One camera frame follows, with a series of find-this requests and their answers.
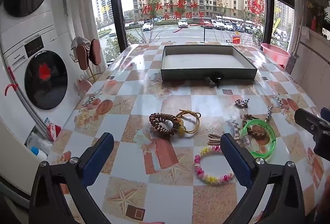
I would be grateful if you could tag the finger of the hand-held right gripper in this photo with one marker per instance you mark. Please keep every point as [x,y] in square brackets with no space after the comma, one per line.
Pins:
[326,112]
[308,122]

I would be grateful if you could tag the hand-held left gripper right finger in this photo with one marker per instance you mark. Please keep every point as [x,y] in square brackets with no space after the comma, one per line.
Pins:
[236,159]

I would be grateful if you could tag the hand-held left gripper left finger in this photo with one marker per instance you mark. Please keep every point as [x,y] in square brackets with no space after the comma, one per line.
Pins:
[99,155]

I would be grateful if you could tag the green translucent bangle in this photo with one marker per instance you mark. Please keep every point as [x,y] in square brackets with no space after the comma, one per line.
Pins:
[270,148]

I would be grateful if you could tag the silver metal hair clip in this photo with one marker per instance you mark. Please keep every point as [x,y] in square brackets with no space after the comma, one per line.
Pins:
[241,103]

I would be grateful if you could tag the grey shallow tray box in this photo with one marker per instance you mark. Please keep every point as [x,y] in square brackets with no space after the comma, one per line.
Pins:
[206,61]

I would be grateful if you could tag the person's right forearm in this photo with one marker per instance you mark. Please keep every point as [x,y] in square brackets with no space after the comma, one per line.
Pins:
[327,195]

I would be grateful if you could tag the red white packet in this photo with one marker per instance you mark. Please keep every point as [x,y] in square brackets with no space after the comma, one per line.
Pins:
[52,131]

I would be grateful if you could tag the dark brush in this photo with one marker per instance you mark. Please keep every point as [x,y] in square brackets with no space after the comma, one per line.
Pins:
[291,64]

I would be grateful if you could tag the white cabinet counter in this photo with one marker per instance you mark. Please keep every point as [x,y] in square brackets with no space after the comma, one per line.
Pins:
[312,54]

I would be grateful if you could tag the white bottle blue cap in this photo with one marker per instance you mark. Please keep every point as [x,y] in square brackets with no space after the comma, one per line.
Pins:
[38,151]

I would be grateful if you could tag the pink slipper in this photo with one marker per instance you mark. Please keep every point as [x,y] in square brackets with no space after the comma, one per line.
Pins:
[83,86]

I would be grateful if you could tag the pink plastic basin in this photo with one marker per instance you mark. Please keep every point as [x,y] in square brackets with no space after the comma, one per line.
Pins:
[274,52]

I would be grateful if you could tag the black hair clip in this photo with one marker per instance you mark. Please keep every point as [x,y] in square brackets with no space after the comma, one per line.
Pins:
[213,79]

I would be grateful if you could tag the red bottle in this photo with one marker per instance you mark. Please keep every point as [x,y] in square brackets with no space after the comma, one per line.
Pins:
[313,23]

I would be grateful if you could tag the brown slipper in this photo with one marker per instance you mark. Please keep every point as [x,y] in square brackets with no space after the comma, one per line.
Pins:
[95,52]
[82,57]

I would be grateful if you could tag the potted plant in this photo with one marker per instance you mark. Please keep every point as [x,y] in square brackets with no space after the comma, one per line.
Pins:
[318,11]

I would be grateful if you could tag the white washing machine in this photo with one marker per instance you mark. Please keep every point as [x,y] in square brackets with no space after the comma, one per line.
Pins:
[38,72]

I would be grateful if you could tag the red lantern window decoration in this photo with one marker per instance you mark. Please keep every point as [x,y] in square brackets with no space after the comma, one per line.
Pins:
[236,38]

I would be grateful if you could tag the grey cloth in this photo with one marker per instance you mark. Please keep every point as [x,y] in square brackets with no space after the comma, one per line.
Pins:
[78,41]

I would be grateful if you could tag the round red papercut sticker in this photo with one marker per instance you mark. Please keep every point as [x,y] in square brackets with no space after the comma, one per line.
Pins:
[255,3]

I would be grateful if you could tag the red writing window sticker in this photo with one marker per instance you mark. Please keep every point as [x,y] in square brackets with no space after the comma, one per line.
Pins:
[170,10]

